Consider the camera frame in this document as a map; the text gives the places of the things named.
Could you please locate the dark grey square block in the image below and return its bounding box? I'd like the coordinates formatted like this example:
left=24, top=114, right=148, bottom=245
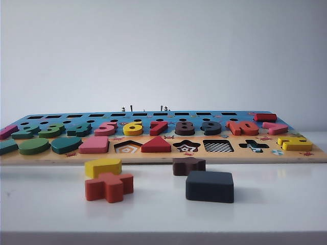
left=185, top=170, right=235, bottom=204

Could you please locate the red number seven piece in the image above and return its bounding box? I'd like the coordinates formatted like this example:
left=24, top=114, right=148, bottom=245
left=149, top=120, right=170, bottom=137

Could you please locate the brown number eight piece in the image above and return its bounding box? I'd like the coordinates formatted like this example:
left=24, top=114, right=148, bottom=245
left=175, top=120, right=198, bottom=136

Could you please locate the red triangle block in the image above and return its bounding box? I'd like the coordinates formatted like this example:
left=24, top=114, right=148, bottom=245
left=141, top=135, right=172, bottom=154

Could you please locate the yellow number six piece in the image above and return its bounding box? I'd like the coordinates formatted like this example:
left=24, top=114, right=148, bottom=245
left=122, top=120, right=144, bottom=137

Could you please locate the dark grey number nine piece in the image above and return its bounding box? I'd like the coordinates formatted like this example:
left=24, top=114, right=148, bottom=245
left=200, top=120, right=224, bottom=136

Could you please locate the brown star block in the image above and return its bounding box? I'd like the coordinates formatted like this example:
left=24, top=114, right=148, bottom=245
left=172, top=157, right=207, bottom=177

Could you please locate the pink number five piece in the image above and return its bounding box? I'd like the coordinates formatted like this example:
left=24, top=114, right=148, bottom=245
left=94, top=120, right=119, bottom=137

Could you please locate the orange number ten piece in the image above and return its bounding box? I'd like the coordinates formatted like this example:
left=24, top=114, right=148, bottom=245
left=226, top=120, right=262, bottom=137

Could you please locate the pink trapezoid block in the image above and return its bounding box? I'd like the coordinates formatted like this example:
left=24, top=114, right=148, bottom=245
left=78, top=135, right=110, bottom=155

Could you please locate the yellow pentagon block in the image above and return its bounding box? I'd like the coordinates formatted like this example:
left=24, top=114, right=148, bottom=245
left=84, top=158, right=123, bottom=179

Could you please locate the teal number four piece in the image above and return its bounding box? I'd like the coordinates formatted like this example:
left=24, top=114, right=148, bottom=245
left=66, top=122, right=93, bottom=138

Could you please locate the orange cross block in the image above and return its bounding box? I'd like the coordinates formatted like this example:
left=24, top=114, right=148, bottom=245
left=84, top=171, right=134, bottom=204

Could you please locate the teal heart block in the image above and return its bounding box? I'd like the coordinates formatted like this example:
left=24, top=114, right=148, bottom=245
left=51, top=136, right=83, bottom=155

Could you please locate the red minus sign piece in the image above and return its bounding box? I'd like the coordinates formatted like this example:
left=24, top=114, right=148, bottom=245
left=253, top=113, right=278, bottom=123

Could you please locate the wooden number shape puzzle board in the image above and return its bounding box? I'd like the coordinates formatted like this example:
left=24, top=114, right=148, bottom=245
left=0, top=110, right=327, bottom=165

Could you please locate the pink sign piece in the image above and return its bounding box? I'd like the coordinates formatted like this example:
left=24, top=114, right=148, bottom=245
left=262, top=122, right=288, bottom=136

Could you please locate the green number three piece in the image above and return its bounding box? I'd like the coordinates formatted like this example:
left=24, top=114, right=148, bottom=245
left=38, top=122, right=66, bottom=139

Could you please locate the green oval block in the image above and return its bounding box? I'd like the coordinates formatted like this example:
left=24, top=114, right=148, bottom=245
left=18, top=137, right=51, bottom=156

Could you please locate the yellow equals sign piece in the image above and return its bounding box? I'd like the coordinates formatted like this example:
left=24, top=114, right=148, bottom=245
left=277, top=136, right=314, bottom=152

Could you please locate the teal number two piece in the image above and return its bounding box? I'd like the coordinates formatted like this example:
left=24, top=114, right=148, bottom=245
left=11, top=123, right=41, bottom=140

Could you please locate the pink number one piece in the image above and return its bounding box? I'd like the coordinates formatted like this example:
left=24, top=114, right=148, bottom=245
left=0, top=124, right=19, bottom=140

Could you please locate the teal rectangle block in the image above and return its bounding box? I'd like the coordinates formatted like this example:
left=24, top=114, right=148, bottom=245
left=0, top=138, right=19, bottom=156

